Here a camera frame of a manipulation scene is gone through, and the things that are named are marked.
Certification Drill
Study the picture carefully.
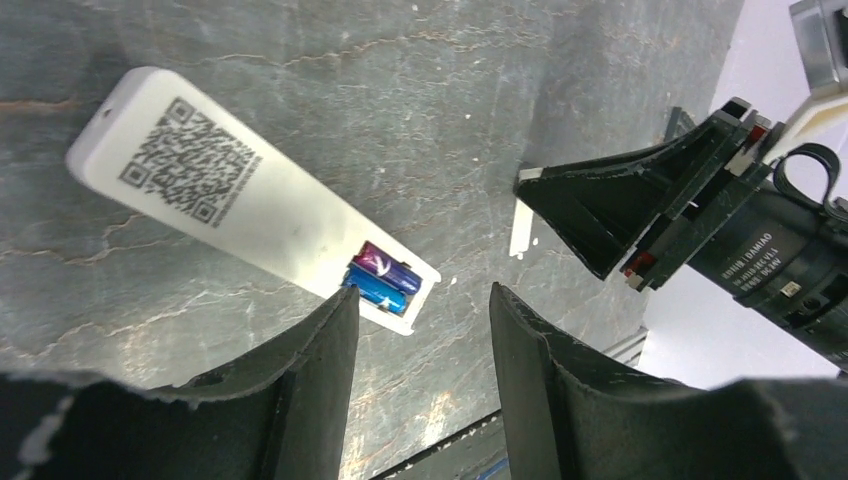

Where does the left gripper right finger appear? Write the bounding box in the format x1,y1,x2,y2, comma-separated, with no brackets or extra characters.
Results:
489,283,847,479

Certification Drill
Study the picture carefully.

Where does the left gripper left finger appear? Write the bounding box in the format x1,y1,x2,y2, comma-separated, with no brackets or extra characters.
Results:
1,287,359,479

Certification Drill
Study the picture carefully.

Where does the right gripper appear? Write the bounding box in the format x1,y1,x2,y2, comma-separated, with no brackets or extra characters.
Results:
515,97,785,292

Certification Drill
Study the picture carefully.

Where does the white battery cover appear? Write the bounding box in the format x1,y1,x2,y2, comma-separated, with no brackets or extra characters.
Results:
509,199,534,259

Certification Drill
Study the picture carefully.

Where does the purple blue battery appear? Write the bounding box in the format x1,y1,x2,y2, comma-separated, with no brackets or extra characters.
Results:
353,242,423,295

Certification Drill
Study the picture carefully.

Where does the white remote control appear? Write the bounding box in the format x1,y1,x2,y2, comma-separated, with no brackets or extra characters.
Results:
65,66,441,336

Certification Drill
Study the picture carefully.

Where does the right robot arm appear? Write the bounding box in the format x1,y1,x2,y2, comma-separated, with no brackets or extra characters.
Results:
515,97,847,368

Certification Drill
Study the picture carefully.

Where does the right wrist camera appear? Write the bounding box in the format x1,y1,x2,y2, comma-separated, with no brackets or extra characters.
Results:
762,1,847,162

